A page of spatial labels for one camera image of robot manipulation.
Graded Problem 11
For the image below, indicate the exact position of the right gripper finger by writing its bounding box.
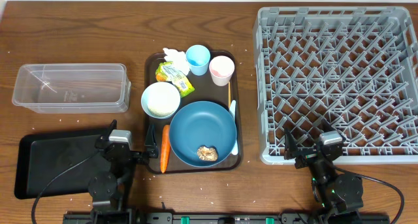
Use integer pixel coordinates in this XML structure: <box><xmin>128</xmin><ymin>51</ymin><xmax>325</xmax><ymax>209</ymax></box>
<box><xmin>284</xmin><ymin>129</ymin><xmax>298</xmax><ymax>160</ymax></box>
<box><xmin>321</xmin><ymin>119</ymin><xmax>336</xmax><ymax>134</ymax></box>

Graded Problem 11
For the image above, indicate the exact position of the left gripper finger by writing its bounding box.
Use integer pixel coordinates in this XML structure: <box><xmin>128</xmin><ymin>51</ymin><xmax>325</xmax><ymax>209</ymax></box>
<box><xmin>99</xmin><ymin>120</ymin><xmax>117</xmax><ymax>142</ymax></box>
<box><xmin>144</xmin><ymin>125</ymin><xmax>159</xmax><ymax>159</ymax></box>

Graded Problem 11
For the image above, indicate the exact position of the dark blue plate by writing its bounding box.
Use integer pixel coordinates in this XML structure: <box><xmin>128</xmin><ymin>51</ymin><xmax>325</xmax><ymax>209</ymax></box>
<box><xmin>169</xmin><ymin>101</ymin><xmax>237</xmax><ymax>168</ymax></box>

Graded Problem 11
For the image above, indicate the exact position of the light blue cup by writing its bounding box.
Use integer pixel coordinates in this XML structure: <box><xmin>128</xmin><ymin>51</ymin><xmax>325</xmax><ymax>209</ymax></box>
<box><xmin>185</xmin><ymin>44</ymin><xmax>211</xmax><ymax>76</ymax></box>

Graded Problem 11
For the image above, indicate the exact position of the pink cup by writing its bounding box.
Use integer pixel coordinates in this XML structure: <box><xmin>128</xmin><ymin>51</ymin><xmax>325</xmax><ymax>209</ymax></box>
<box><xmin>209</xmin><ymin>56</ymin><xmax>235</xmax><ymax>86</ymax></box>

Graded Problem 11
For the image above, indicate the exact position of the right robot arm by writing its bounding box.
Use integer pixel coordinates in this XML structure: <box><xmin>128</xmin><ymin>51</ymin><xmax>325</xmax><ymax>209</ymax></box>
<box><xmin>284</xmin><ymin>121</ymin><xmax>363</xmax><ymax>223</ymax></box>

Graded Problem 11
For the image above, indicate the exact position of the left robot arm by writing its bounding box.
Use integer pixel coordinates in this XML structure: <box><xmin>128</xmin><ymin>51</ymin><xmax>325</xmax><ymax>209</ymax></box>
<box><xmin>88</xmin><ymin>120</ymin><xmax>159</xmax><ymax>223</ymax></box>

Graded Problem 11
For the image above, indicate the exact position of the grey plastic dishwasher rack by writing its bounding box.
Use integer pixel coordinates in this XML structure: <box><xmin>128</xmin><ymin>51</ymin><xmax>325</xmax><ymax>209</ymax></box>
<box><xmin>253</xmin><ymin>7</ymin><xmax>417</xmax><ymax>165</ymax></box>

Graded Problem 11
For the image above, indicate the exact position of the black waste tray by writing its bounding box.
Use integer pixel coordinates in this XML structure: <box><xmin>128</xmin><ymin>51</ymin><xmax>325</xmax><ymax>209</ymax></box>
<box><xmin>14</xmin><ymin>128</ymin><xmax>110</xmax><ymax>199</ymax></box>

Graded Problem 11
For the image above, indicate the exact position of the orange carrot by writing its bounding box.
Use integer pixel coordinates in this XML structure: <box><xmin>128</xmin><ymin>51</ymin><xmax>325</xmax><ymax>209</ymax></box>
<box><xmin>160</xmin><ymin>125</ymin><xmax>170</xmax><ymax>174</ymax></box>

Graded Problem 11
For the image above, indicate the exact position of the light blue rice bowl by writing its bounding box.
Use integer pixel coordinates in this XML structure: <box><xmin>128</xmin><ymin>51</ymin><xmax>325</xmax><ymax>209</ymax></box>
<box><xmin>141</xmin><ymin>82</ymin><xmax>181</xmax><ymax>119</ymax></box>

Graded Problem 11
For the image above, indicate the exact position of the brown food scrap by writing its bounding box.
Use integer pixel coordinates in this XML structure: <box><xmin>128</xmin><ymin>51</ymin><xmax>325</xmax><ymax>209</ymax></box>
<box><xmin>197</xmin><ymin>146</ymin><xmax>218</xmax><ymax>161</ymax></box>

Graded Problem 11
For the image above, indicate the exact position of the dark brown serving tray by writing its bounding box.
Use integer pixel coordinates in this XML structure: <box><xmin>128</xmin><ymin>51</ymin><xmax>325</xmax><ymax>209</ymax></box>
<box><xmin>144</xmin><ymin>53</ymin><xmax>243</xmax><ymax>174</ymax></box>

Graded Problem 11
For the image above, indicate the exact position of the light blue plastic knife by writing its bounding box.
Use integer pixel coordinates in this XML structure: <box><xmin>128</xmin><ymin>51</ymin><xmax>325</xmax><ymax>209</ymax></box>
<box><xmin>229</xmin><ymin>100</ymin><xmax>238</xmax><ymax>155</ymax></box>

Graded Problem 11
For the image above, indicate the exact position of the green snack wrapper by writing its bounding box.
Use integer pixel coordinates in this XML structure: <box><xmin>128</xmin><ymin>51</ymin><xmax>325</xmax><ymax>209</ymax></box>
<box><xmin>155</xmin><ymin>61</ymin><xmax>195</xmax><ymax>97</ymax></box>

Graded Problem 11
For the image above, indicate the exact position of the clear plastic bin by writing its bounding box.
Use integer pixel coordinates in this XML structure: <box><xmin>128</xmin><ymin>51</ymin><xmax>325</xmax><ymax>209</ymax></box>
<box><xmin>12</xmin><ymin>63</ymin><xmax>131</xmax><ymax>114</ymax></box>

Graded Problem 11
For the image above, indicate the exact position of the wooden chopstick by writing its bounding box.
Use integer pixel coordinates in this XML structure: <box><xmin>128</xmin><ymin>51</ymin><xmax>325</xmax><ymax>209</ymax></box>
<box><xmin>228</xmin><ymin>82</ymin><xmax>232</xmax><ymax>108</ymax></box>

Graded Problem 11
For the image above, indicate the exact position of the crumpled white tissue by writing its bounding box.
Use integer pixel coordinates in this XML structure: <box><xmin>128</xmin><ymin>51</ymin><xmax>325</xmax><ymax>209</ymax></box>
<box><xmin>163</xmin><ymin>48</ymin><xmax>190</xmax><ymax>76</ymax></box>

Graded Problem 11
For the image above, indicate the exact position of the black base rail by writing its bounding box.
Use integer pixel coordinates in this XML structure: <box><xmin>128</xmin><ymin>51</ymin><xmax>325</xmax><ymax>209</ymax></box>
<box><xmin>63</xmin><ymin>211</ymin><xmax>391</xmax><ymax>224</ymax></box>

